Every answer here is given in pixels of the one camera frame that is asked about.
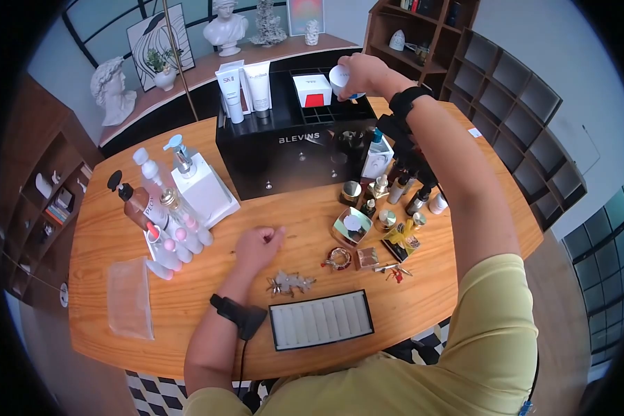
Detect person's right hand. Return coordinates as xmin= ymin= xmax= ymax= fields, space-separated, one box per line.
xmin=336 ymin=52 xmax=416 ymax=101

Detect person's left hand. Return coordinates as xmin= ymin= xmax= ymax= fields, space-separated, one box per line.
xmin=232 ymin=226 xmax=287 ymax=277

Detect person's left fingers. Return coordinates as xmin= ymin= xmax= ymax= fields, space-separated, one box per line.
xmin=254 ymin=226 xmax=287 ymax=251

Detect person's right fingers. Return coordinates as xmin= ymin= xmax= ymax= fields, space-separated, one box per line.
xmin=336 ymin=52 xmax=369 ymax=101

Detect round white cream jar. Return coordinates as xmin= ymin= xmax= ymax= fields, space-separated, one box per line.
xmin=329 ymin=64 xmax=367 ymax=101

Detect white box red mark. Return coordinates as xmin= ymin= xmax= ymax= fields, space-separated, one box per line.
xmin=293 ymin=74 xmax=333 ymax=109

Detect grey flower hair ornament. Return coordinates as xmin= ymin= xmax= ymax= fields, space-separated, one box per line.
xmin=266 ymin=269 xmax=317 ymax=298

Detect black wrist band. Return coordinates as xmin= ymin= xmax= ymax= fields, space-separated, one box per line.
xmin=376 ymin=86 xmax=441 ymax=197
xmin=209 ymin=294 xmax=269 ymax=342

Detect colourful framed picture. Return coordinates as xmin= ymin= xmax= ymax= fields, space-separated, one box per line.
xmin=286 ymin=0 xmax=326 ymax=37

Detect round red gold brooch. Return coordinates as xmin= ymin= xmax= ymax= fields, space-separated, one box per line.
xmin=321 ymin=247 xmax=353 ymax=272

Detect brown open bookshelf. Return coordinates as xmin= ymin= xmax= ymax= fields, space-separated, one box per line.
xmin=362 ymin=0 xmax=482 ymax=97

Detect square gold compact case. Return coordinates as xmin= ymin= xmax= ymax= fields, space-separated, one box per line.
xmin=330 ymin=206 xmax=373 ymax=249

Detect square white pump dispenser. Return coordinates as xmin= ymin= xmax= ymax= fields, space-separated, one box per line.
xmin=163 ymin=134 xmax=241 ymax=228

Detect dark jar gold lid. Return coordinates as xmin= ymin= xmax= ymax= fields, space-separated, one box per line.
xmin=338 ymin=180 xmax=363 ymax=207

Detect clear perfume bottle gold cap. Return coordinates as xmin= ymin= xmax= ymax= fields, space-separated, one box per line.
xmin=159 ymin=187 xmax=205 ymax=241

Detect white tube silver cap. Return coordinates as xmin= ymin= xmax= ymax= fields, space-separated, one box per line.
xmin=243 ymin=61 xmax=273 ymax=119

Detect black glossy cosmetic organizer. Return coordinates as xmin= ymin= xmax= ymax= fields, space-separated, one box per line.
xmin=215 ymin=63 xmax=385 ymax=201

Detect white stand pink tips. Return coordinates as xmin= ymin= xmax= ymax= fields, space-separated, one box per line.
xmin=144 ymin=214 xmax=215 ymax=281

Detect white box blue capped bottle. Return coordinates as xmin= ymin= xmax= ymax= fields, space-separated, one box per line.
xmin=360 ymin=128 xmax=395 ymax=181

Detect grey coral sculpture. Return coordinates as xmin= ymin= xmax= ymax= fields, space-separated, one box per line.
xmin=248 ymin=0 xmax=288 ymax=47

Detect small clear square box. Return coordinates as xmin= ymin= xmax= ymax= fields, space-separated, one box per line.
xmin=356 ymin=247 xmax=381 ymax=270

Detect small gold lidded jar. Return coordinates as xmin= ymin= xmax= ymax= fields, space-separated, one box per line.
xmin=374 ymin=209 xmax=397 ymax=233

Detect ornate gold perfume bottle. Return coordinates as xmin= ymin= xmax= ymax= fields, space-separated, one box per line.
xmin=368 ymin=174 xmax=391 ymax=200

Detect clear bottle white pump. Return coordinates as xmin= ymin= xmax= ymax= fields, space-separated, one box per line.
xmin=132 ymin=147 xmax=189 ymax=245

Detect tall white cosmetic tube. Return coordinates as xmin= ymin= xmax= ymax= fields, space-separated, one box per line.
xmin=215 ymin=60 xmax=246 ymax=125

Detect red gold hairpin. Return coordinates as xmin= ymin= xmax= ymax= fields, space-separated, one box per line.
xmin=373 ymin=263 xmax=414 ymax=284

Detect silver dropper bottle black cap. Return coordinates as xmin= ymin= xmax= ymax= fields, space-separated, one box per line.
xmin=387 ymin=175 xmax=410 ymax=205

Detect black box yellow ribbon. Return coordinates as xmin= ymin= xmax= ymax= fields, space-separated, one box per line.
xmin=381 ymin=218 xmax=422 ymax=263

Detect brown bottle black pump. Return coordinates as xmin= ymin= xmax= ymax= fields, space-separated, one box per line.
xmin=107 ymin=170 xmax=162 ymax=244

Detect wooden top sideboard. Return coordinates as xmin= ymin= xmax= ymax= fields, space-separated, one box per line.
xmin=98 ymin=33 xmax=363 ymax=158

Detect dark dropper bottle black cap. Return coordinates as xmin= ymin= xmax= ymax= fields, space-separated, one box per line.
xmin=405 ymin=185 xmax=431 ymax=216

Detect clear plastic bag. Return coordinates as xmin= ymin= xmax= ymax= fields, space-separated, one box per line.
xmin=106 ymin=256 xmax=156 ymax=341

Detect thin gold lamp pole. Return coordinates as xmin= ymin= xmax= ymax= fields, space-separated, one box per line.
xmin=161 ymin=0 xmax=200 ymax=122

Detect dark brown grid shelf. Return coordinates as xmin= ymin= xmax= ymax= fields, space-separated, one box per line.
xmin=439 ymin=27 xmax=588 ymax=233

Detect potted plant white vase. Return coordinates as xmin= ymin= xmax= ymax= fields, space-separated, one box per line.
xmin=145 ymin=48 xmax=184 ymax=92

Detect black white line art picture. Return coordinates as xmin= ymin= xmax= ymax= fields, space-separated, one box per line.
xmin=126 ymin=2 xmax=196 ymax=93

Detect person's body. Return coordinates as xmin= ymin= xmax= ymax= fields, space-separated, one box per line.
xmin=182 ymin=253 xmax=539 ymax=416

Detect white curly hair bust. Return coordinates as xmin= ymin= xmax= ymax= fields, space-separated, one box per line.
xmin=90 ymin=56 xmax=138 ymax=127

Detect brown shelf with trinkets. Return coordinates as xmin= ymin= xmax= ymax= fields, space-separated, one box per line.
xmin=0 ymin=73 xmax=105 ymax=313

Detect black framed window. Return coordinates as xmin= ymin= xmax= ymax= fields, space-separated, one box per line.
xmin=561 ymin=183 xmax=624 ymax=367

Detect black framed ring tray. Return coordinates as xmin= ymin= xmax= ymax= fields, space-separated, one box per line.
xmin=268 ymin=289 xmax=375 ymax=352

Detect white plaster bust on pedestal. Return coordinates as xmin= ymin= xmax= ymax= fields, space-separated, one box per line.
xmin=203 ymin=0 xmax=250 ymax=57

